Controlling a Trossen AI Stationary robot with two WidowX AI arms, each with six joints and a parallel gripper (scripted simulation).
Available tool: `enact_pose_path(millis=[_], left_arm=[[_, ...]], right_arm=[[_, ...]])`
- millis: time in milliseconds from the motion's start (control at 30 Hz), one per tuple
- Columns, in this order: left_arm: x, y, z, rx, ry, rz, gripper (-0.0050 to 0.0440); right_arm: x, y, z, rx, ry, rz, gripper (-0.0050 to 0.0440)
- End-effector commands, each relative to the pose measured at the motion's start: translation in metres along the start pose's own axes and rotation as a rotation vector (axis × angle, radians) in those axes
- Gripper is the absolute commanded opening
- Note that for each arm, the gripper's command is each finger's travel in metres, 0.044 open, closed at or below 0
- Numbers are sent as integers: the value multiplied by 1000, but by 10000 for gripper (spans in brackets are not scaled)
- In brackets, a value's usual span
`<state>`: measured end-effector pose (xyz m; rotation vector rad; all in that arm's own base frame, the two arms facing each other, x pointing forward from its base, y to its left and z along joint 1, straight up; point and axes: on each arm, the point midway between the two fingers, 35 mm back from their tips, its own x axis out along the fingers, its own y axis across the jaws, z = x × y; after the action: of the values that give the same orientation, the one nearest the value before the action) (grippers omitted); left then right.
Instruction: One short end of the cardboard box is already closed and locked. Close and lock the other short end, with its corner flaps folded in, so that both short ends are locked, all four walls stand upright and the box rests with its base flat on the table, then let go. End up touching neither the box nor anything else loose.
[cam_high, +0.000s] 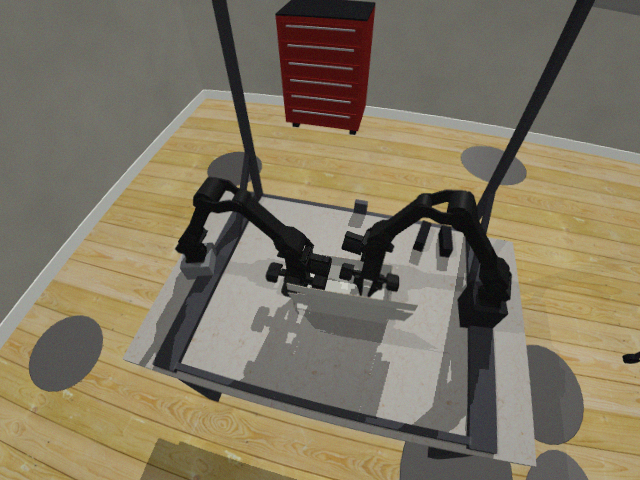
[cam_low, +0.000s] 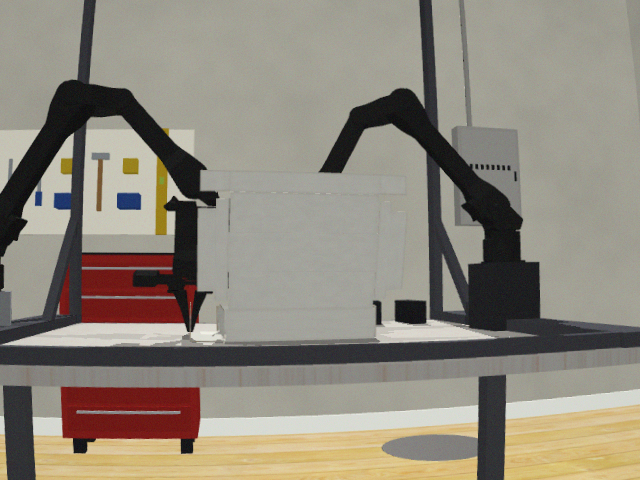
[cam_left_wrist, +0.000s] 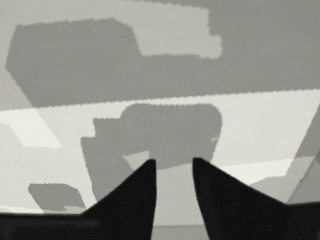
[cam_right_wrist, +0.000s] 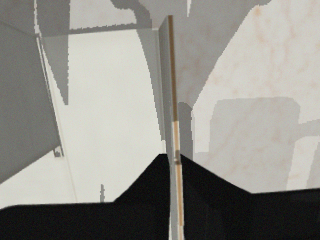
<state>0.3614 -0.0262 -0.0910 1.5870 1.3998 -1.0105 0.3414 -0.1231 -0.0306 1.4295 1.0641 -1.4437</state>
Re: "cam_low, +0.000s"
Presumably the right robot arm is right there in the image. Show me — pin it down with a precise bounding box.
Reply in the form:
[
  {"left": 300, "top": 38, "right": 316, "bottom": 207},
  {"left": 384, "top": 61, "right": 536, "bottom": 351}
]
[{"left": 0, "top": 80, "right": 220, "bottom": 289}]

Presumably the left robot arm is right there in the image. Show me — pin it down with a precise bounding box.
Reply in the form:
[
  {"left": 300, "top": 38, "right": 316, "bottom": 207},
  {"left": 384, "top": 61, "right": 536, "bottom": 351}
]
[{"left": 319, "top": 88, "right": 525, "bottom": 263}]

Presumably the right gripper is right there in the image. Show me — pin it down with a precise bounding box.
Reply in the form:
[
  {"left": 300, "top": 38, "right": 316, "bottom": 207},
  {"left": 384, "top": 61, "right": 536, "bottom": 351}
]
[{"left": 133, "top": 237, "right": 213, "bottom": 332}]

